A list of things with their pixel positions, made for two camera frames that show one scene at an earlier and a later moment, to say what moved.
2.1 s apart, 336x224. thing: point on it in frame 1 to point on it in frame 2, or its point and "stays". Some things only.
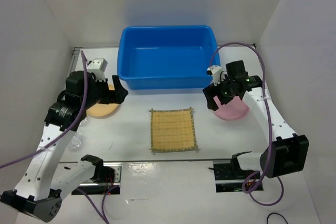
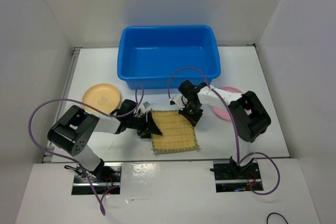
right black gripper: x=210 y=91 to x=193 y=119
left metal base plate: x=103 y=187 stays
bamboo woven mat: x=172 y=130 stays
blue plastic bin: x=163 y=57 stays
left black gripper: x=118 y=95 to x=149 y=126
